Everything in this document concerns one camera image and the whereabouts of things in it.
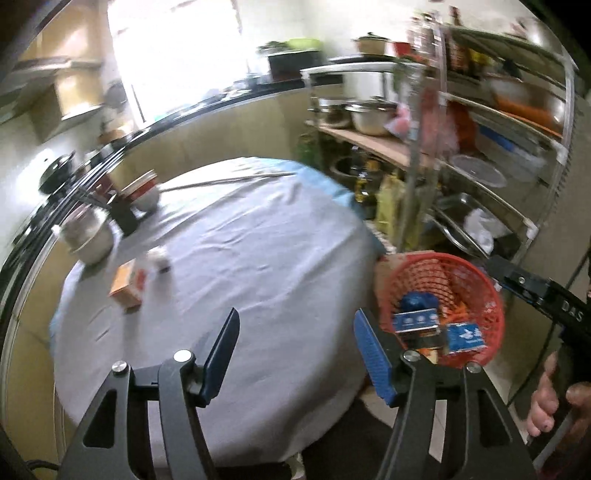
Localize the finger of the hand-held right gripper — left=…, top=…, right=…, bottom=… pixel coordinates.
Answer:
left=485, top=256, right=553, bottom=308

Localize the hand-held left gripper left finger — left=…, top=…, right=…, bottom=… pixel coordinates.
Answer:
left=59, top=308, right=242, bottom=480

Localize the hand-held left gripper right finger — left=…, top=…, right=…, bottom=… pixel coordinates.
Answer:
left=353, top=308, right=540, bottom=480

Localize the red plastic basket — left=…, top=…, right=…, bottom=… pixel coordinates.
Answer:
left=379, top=251, right=506, bottom=367

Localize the dark blue and black packet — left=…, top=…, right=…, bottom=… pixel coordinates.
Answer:
left=393, top=310, right=441, bottom=352

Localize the blue plastic wrapper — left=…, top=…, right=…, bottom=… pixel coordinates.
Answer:
left=401, top=292, right=437, bottom=315

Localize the orange wrapper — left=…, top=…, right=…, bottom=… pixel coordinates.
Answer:
left=438, top=295, right=467, bottom=324

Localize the person's right hand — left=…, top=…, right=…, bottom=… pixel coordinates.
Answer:
left=526, top=352, right=591, bottom=457

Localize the white plastic bag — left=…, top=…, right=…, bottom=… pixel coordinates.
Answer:
left=464, top=209, right=509, bottom=252

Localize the steel tray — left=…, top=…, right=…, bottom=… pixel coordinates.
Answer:
left=434, top=194, right=495, bottom=254

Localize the clear plastic container lid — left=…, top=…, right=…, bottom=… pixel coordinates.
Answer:
left=450, top=154, right=506, bottom=188

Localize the orange carton box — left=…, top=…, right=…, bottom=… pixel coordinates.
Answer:
left=109, top=259, right=148, bottom=309

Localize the blue plastic tray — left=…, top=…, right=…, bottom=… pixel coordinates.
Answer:
left=480, top=127, right=546, bottom=171

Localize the metal storage rack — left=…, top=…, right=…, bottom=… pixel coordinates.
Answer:
left=397, top=23, right=578, bottom=259

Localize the yellow bag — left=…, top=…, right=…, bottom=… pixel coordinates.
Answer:
left=376, top=175, right=411, bottom=232

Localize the light blue under cloth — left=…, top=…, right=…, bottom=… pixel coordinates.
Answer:
left=272, top=159, right=386, bottom=257

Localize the black chopstick holder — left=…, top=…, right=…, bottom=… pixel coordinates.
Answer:
left=111, top=196, right=141, bottom=236

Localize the white bowl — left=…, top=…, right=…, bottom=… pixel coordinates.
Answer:
left=131, top=187, right=161, bottom=213

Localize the long thin stick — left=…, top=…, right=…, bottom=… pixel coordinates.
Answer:
left=159, top=171, right=296, bottom=191

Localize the cooking oil bottle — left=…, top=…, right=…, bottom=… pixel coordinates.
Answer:
left=353, top=159, right=382, bottom=217

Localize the covered metal basin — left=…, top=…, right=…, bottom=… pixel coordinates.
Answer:
left=58, top=205, right=116, bottom=266

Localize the large steel bowl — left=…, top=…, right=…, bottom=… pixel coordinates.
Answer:
left=485, top=76, right=566, bottom=134

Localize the red rimmed bowl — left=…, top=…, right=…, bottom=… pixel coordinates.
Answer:
left=121, top=170, right=160, bottom=195

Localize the dark clay pot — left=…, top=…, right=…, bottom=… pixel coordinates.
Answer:
left=330, top=154, right=358, bottom=185

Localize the pink cloth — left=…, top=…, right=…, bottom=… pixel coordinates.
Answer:
left=388, top=105, right=416, bottom=139

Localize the wooden shelf board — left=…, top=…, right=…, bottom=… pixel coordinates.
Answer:
left=305, top=121, right=439, bottom=169

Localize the large steel pot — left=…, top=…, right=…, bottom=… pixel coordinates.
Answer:
left=345, top=97, right=399, bottom=137

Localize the dark sauce bottle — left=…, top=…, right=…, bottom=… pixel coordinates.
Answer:
left=450, top=7, right=468, bottom=71

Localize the small steel pot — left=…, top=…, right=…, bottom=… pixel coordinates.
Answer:
left=318, top=98, right=352, bottom=129

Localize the white appliance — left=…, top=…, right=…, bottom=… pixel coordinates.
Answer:
left=300, top=62, right=402, bottom=100

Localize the cream enamel pot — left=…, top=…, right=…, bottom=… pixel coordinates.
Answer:
left=353, top=32, right=393, bottom=56

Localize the black box appliance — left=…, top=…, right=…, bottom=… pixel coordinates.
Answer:
left=268, top=50, right=324, bottom=80

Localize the bright window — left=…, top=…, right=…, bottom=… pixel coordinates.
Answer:
left=108, top=0, right=243, bottom=123

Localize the small yellow wall cabinet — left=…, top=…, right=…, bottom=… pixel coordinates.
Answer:
left=14, top=55, right=107, bottom=139

